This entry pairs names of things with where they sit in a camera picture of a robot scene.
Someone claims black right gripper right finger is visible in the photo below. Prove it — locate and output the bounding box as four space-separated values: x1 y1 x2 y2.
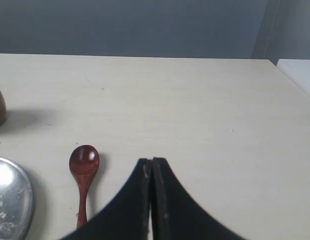
151 157 243 240

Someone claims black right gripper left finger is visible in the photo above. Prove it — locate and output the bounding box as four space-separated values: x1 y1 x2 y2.
64 158 152 240

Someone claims red-brown wooden spoon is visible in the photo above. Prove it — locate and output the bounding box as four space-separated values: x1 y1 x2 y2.
69 144 100 228

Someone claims round steel plate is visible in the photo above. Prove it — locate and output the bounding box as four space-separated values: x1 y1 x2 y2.
0 157 34 240

